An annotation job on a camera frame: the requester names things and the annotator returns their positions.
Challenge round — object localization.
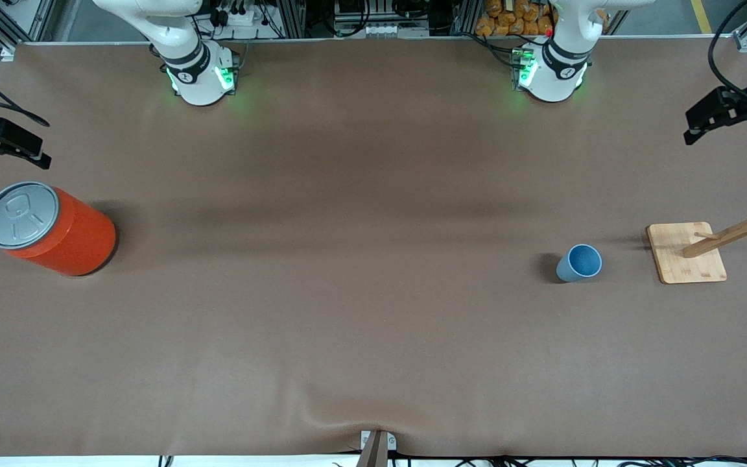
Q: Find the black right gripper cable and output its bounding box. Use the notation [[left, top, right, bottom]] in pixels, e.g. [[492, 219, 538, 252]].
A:
[[0, 55, 50, 127]]

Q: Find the grey metal camera bracket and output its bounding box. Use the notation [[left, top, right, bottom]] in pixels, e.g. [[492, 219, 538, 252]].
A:
[[357, 430, 397, 467]]

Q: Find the orange snack bag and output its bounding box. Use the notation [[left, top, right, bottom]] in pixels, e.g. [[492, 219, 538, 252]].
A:
[[475, 0, 554, 36]]

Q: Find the orange can-shaped container grey lid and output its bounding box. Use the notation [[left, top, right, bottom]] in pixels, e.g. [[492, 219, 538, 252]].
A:
[[0, 181, 117, 278]]

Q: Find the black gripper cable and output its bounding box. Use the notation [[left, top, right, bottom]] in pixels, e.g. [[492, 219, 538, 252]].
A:
[[0, 55, 50, 127], [708, 0, 747, 104]]

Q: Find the light blue plastic cup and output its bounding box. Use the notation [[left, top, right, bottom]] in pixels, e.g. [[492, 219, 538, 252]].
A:
[[556, 244, 603, 283]]

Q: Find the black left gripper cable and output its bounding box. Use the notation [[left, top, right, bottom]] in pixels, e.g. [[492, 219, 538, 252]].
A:
[[708, 0, 747, 104]]

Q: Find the brown table cover mat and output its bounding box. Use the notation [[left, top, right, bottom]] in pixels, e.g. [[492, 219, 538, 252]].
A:
[[0, 36, 747, 458]]

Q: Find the wooden cup rack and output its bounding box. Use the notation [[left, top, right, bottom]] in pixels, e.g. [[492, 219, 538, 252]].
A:
[[646, 178, 747, 285]]

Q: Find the white power strip with plugs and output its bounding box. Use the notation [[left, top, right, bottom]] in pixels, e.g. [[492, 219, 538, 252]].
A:
[[211, 0, 257, 27]]

